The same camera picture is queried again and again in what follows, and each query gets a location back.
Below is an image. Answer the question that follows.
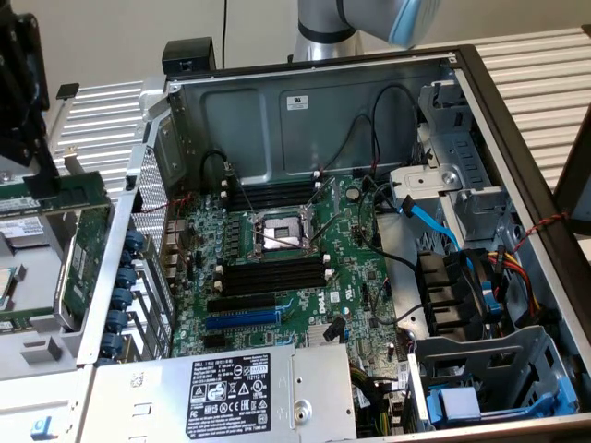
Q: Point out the grey metal disk bay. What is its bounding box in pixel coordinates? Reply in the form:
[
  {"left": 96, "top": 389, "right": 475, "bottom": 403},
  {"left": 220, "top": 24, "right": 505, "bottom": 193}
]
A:
[{"left": 412, "top": 324, "right": 581, "bottom": 428}]

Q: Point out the black cable plug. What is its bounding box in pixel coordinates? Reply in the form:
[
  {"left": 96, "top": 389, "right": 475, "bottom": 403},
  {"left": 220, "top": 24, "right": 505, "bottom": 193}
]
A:
[{"left": 324, "top": 317, "right": 346, "bottom": 343}]

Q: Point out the silver hard disk white label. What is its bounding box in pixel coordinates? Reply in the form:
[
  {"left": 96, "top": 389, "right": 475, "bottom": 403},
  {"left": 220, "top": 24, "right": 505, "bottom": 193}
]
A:
[{"left": 0, "top": 214, "right": 47, "bottom": 253}]

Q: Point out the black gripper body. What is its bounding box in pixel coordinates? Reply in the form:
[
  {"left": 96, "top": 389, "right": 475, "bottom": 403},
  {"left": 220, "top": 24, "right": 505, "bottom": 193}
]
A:
[{"left": 0, "top": 0, "right": 51, "bottom": 116}]

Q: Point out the black yellow power cable bundle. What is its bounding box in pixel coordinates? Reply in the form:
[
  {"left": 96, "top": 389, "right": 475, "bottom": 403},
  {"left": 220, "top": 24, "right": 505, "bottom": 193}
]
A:
[{"left": 349, "top": 363, "right": 393, "bottom": 438}]

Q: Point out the silver CPU socket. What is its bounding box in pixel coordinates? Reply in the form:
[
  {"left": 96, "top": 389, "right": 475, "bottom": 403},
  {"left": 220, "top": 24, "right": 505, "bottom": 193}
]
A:
[{"left": 247, "top": 204, "right": 320, "bottom": 263}]

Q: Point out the blue plastic disk carrier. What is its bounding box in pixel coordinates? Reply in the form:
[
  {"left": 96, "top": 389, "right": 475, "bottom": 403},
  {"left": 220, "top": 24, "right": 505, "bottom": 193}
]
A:
[{"left": 425, "top": 376, "right": 581, "bottom": 428}]

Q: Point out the thin black red wire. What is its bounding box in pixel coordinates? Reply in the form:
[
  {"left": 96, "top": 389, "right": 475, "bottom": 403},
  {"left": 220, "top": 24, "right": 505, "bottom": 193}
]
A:
[{"left": 321, "top": 114, "right": 378, "bottom": 173}]

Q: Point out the black box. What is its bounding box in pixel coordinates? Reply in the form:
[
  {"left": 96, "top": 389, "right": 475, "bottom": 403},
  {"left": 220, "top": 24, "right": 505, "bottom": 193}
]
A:
[{"left": 161, "top": 38, "right": 218, "bottom": 78}]

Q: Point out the yellow red black wire bundle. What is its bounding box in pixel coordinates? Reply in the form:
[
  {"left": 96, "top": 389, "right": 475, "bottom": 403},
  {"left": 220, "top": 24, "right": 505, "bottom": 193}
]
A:
[{"left": 488, "top": 246, "right": 542, "bottom": 317}]

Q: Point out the metal optical drive bay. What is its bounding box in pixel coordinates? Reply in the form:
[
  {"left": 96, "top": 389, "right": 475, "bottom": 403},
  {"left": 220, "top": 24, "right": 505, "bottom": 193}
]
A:
[{"left": 389, "top": 78, "right": 516, "bottom": 245}]

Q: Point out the thin black looped wire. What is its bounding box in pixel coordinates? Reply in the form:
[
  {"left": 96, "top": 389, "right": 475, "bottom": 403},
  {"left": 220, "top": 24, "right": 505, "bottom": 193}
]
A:
[{"left": 370, "top": 84, "right": 420, "bottom": 179}]

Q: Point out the black fan shroud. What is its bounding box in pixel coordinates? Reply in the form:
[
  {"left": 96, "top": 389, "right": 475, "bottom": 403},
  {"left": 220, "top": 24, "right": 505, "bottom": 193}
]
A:
[{"left": 415, "top": 248, "right": 490, "bottom": 341}]

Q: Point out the green graphics card silver bracket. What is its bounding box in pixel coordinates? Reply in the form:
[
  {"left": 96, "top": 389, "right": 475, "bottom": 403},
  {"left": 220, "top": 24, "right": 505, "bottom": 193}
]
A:
[{"left": 53, "top": 146, "right": 116, "bottom": 332}]

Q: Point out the green motherboard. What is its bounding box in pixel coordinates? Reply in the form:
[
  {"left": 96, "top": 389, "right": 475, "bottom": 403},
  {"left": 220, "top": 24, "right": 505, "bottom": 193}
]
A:
[{"left": 169, "top": 171, "right": 408, "bottom": 370}]

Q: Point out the green RAM stick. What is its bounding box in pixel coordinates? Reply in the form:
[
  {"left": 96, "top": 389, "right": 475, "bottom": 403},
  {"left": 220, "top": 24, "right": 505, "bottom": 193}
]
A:
[
  {"left": 0, "top": 171, "right": 112, "bottom": 218},
  {"left": 0, "top": 307, "right": 62, "bottom": 331}
]

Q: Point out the blue flat data wire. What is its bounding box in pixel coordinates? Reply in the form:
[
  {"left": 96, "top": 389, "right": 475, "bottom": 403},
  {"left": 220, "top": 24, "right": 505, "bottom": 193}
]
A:
[{"left": 397, "top": 194, "right": 476, "bottom": 276}]

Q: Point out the blue expansion slot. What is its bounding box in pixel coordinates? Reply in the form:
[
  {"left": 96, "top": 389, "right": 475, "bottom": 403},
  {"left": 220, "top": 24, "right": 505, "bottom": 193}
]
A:
[{"left": 204, "top": 309, "right": 282, "bottom": 330}]

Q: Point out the blue square latch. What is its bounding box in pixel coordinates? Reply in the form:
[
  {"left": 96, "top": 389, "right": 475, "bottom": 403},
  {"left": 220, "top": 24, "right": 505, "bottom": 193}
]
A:
[{"left": 30, "top": 414, "right": 54, "bottom": 442}]

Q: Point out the thick black curved cable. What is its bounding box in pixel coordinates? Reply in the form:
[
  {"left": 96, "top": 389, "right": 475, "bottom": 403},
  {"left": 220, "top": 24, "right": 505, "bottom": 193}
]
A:
[{"left": 357, "top": 174, "right": 419, "bottom": 273}]

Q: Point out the long black expansion slot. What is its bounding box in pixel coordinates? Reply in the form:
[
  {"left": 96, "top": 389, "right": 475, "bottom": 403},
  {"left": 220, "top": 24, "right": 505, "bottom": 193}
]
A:
[{"left": 205, "top": 293, "right": 279, "bottom": 314}]

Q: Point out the silver power supply with label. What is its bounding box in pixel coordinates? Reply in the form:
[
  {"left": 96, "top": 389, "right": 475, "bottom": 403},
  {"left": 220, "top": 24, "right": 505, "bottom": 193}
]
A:
[{"left": 78, "top": 341, "right": 359, "bottom": 443}]

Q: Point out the thin black hanging cable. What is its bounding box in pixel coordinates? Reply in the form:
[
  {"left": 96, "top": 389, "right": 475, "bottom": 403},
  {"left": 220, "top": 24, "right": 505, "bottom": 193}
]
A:
[{"left": 220, "top": 0, "right": 229, "bottom": 70}]

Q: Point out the thin metal locking lever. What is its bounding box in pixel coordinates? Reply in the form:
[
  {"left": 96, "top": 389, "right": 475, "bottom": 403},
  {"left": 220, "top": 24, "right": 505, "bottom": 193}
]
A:
[
  {"left": 228, "top": 169, "right": 260, "bottom": 219},
  {"left": 308, "top": 212, "right": 347, "bottom": 245},
  {"left": 304, "top": 176, "right": 337, "bottom": 208}
]

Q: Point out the silver CPU chip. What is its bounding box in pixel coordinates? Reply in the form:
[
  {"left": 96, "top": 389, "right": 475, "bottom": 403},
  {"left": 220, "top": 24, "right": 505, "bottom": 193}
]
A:
[{"left": 0, "top": 265, "right": 27, "bottom": 311}]

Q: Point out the silver chipset heatsink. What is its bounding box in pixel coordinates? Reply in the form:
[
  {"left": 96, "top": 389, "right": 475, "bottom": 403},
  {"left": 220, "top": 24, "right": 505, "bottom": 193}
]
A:
[{"left": 306, "top": 325, "right": 345, "bottom": 348}]

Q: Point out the short black looped cable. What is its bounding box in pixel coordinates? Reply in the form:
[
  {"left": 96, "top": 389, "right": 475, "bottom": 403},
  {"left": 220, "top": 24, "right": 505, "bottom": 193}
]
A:
[{"left": 199, "top": 150, "right": 232, "bottom": 186}]

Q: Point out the open grey metal PC case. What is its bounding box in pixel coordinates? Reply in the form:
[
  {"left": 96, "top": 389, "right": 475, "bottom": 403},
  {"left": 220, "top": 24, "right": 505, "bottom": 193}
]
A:
[{"left": 76, "top": 43, "right": 591, "bottom": 443}]

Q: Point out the blue plastic fan clip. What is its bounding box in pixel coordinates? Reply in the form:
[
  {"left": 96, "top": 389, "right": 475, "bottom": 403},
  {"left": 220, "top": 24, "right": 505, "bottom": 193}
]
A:
[{"left": 482, "top": 276, "right": 502, "bottom": 315}]

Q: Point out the red black twisted wire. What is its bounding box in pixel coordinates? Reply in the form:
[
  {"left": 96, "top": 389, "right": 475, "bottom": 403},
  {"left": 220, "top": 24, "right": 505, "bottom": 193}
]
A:
[{"left": 511, "top": 210, "right": 573, "bottom": 254}]

